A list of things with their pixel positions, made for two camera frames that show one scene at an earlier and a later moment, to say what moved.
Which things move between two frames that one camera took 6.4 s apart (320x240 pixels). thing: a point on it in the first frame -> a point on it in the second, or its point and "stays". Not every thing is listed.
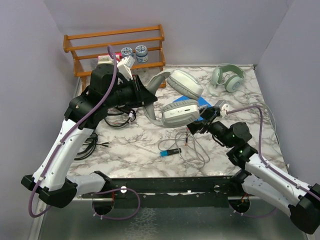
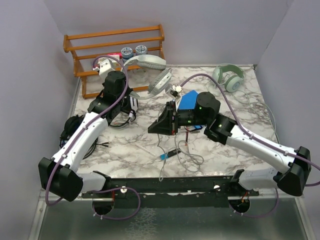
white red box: (105, 59) -> (114, 62)
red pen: (186, 139) stays
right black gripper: (208, 113) -> (165, 124)
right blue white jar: (142, 55) stays
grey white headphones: (177, 91) -> (153, 62)
